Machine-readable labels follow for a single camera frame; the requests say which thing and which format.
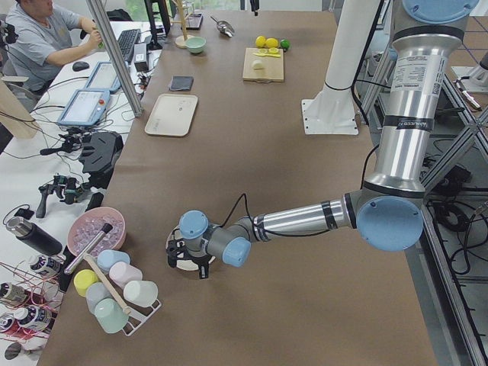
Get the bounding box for mint green cup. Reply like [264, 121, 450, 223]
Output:
[94, 298, 129, 334]

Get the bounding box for blue teach pendant near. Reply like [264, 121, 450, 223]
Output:
[56, 88, 111, 127]

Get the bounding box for pink bowl with ice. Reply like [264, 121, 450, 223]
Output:
[67, 207, 127, 257]

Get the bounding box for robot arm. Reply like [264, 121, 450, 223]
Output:
[166, 1, 476, 278]

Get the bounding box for wooden mug tree stand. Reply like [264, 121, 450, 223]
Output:
[172, 0, 193, 49]

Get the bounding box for aluminium frame post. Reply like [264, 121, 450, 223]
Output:
[86, 0, 143, 117]

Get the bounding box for mint green bowl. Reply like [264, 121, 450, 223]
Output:
[185, 37, 207, 54]

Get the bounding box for blue teach pendant far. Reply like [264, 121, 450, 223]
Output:
[85, 61, 121, 93]

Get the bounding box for white cup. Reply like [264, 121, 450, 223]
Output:
[124, 280, 159, 307]

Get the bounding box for pink cup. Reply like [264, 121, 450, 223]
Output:
[108, 262, 143, 289]

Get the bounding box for metal muddler black tip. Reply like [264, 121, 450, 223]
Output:
[63, 223, 113, 275]

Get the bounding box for yellow cup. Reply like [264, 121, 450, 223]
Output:
[73, 269, 99, 297]

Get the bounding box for grey cup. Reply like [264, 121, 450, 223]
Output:
[85, 282, 112, 314]

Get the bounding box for whole lemon far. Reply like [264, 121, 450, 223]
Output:
[255, 35, 267, 48]

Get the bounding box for black plastic stand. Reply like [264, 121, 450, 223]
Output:
[79, 131, 124, 189]

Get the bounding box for green lime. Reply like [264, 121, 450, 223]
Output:
[280, 39, 291, 52]

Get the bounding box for blue teach pendant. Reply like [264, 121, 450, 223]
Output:
[56, 88, 111, 127]
[85, 61, 121, 93]

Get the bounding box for cream round plate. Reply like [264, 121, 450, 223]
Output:
[165, 226, 215, 279]

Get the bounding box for dark grey folded cloth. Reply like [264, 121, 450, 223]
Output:
[169, 75, 194, 92]

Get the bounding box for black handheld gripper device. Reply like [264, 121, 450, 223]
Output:
[36, 175, 91, 218]

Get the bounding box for yellow plastic knife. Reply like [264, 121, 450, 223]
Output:
[253, 53, 281, 58]

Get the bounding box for black keyboard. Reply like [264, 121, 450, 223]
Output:
[117, 29, 141, 63]

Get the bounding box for cream rectangular rabbit tray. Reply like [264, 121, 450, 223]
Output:
[145, 93, 198, 137]

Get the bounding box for white cup rack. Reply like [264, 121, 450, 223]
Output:
[84, 254, 162, 337]

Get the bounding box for blue cup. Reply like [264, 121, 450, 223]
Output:
[97, 249, 130, 274]

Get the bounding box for black thermos bottle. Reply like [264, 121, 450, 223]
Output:
[5, 217, 63, 256]

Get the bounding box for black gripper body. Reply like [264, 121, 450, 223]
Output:
[183, 246, 214, 267]

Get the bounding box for black computer mouse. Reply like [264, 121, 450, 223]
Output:
[72, 61, 90, 72]

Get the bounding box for black metal tray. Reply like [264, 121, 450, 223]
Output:
[172, 14, 204, 31]

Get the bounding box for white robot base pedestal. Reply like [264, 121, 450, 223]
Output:
[302, 0, 382, 135]

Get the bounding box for seated person grey shirt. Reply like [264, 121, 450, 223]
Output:
[6, 1, 102, 95]

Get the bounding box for metal scoop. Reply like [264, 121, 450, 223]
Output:
[210, 15, 235, 37]

